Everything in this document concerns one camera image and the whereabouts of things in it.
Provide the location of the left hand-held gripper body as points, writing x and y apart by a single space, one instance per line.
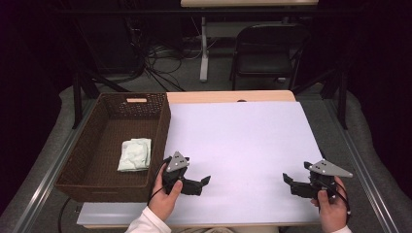
177 161

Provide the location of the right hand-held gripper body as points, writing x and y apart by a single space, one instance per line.
327 168

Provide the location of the white cloth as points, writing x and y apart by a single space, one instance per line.
135 155

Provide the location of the brown woven basket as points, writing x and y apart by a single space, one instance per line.
107 129

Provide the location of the person's left hand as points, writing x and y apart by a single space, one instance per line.
163 204

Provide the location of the person's right hand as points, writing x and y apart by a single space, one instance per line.
333 213

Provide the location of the white table mat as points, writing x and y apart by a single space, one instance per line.
243 142

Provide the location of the black metal stand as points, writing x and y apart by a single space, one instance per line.
77 100
342 97

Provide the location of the light wooden table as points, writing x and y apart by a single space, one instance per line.
226 96

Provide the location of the black folding chair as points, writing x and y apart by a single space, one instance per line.
264 63

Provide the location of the white background desk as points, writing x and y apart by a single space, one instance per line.
249 3

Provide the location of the aluminium rail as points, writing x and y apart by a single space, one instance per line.
362 161
48 174

